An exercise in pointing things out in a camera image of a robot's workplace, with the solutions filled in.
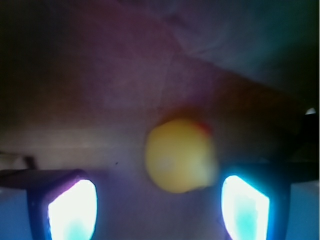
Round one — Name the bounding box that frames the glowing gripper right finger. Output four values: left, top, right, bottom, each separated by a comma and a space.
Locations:
220, 166, 290, 240

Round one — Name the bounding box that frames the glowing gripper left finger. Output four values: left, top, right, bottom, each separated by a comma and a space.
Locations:
27, 170, 98, 240

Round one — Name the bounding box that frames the yellow rubber duck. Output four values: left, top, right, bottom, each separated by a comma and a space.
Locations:
144, 118, 220, 194

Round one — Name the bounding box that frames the crumpled brown paper bag tray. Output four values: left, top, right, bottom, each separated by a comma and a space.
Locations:
0, 0, 320, 240

